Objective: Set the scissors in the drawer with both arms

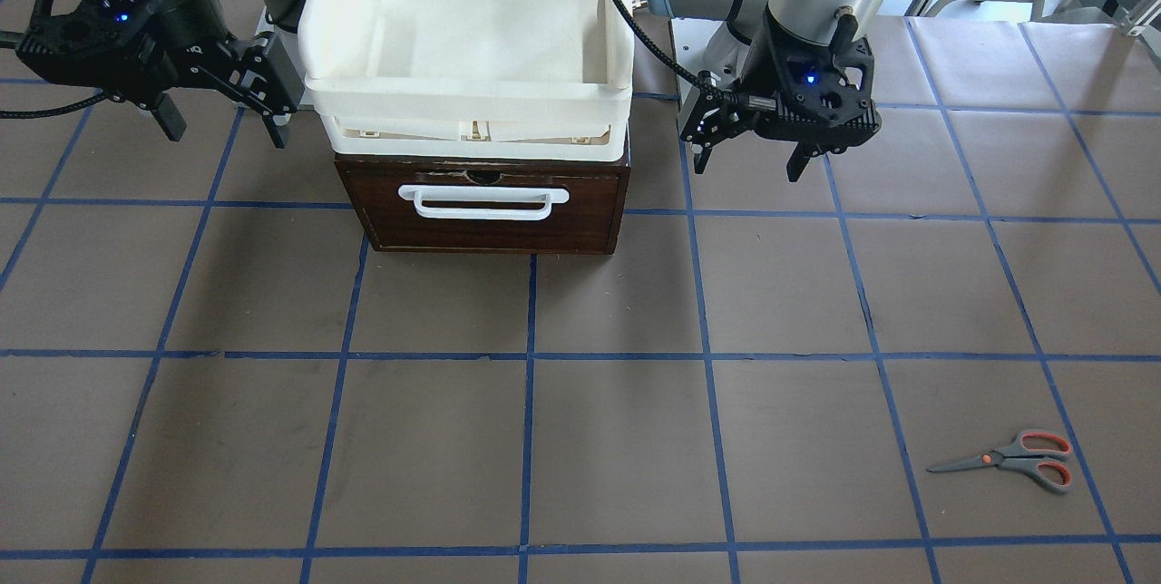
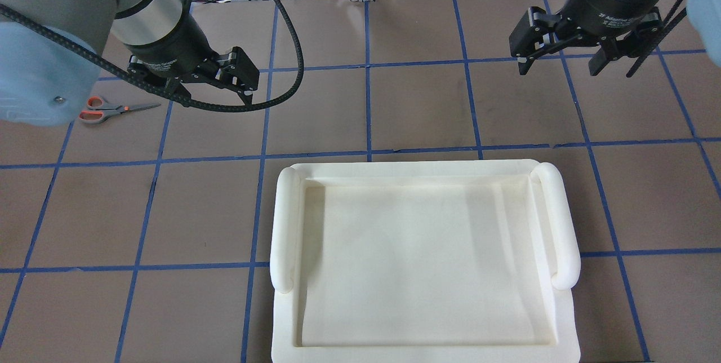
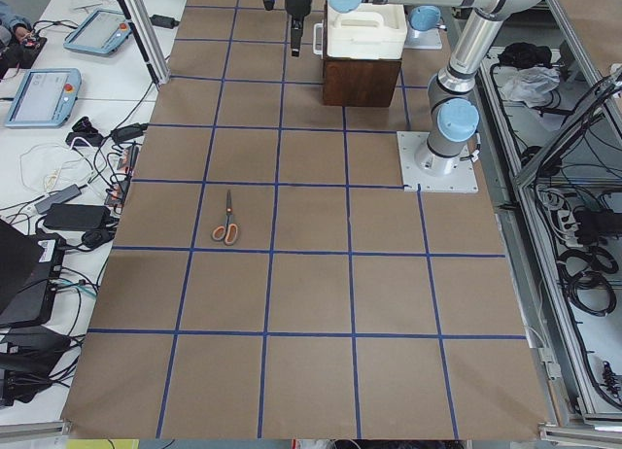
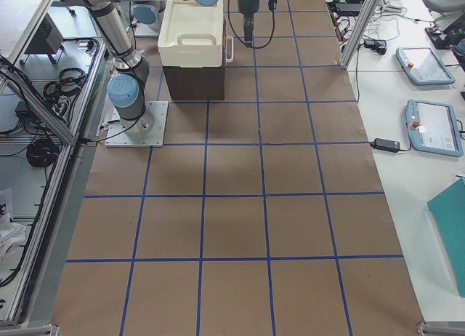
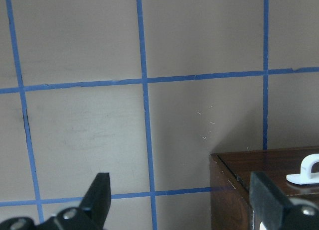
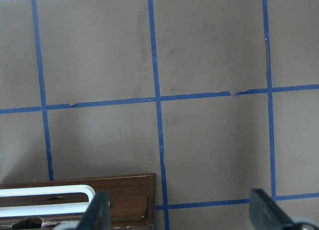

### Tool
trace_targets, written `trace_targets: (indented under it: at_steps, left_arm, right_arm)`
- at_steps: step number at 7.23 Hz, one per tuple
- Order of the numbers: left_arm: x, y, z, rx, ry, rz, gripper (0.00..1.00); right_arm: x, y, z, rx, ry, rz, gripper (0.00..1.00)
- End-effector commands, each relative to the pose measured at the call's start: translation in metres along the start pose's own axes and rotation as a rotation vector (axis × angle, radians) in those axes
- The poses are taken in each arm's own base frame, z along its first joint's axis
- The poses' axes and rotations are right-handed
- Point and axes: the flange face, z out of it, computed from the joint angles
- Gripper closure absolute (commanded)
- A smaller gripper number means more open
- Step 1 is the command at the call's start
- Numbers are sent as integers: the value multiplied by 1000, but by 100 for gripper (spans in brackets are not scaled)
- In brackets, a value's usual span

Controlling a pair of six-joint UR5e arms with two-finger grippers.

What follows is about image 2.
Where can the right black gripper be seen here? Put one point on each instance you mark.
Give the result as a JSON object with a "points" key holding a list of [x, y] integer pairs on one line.
{"points": [[604, 7]]}

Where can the white plastic tray cabinet top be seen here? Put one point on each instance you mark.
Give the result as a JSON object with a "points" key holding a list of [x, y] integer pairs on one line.
{"points": [[463, 261]]}

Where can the orange grey handled scissors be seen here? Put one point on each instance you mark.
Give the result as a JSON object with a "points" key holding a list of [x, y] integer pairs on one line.
{"points": [[99, 110]]}

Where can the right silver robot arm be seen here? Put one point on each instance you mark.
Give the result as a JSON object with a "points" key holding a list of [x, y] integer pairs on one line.
{"points": [[702, 14]]}

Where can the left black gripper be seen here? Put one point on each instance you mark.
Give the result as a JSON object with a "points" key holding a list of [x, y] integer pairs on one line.
{"points": [[165, 41]]}

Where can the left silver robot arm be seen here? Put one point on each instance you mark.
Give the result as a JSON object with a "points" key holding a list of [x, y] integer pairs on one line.
{"points": [[53, 52]]}

